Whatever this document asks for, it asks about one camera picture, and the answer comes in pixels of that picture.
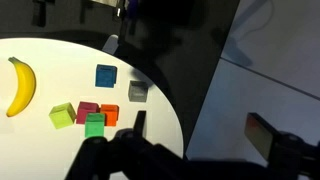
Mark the yellow banana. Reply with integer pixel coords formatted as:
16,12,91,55
6,56,37,118

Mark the blue block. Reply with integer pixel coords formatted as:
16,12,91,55
94,63,118,89

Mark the lime yellow-green block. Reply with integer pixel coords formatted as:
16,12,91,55
48,102,77,130

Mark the magenta block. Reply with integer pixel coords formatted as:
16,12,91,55
75,101,100,125

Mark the green block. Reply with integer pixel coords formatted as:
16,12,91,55
84,112,106,139

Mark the orange block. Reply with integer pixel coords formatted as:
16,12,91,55
99,104,120,127

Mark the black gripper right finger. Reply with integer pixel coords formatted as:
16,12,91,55
244,112,303,168

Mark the white table leg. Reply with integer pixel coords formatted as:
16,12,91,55
101,34,120,56

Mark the grey block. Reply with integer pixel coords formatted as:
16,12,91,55
128,80,149,103

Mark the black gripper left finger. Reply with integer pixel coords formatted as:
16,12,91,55
133,110,148,138

